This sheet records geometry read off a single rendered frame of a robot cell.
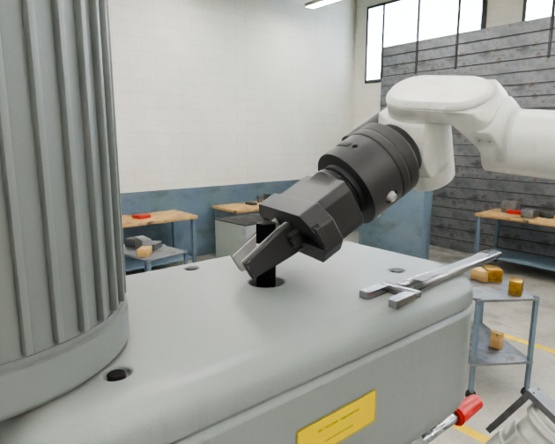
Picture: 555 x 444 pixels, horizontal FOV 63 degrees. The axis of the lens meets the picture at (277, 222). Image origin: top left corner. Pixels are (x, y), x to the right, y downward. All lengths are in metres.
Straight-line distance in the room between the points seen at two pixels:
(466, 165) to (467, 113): 8.26
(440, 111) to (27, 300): 0.39
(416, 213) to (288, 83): 3.95
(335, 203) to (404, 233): 6.13
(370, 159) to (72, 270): 0.30
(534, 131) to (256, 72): 8.24
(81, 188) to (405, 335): 0.29
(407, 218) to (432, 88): 6.01
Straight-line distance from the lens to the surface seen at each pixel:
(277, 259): 0.44
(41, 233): 0.27
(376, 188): 0.46
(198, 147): 7.89
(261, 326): 0.36
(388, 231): 6.62
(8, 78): 0.26
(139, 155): 7.43
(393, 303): 0.41
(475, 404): 0.66
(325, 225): 0.42
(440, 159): 0.54
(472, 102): 0.49
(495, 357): 4.17
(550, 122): 0.50
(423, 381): 0.48
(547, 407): 0.72
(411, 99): 0.51
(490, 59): 8.69
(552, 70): 8.27
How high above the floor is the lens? 2.03
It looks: 10 degrees down
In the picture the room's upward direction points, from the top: straight up
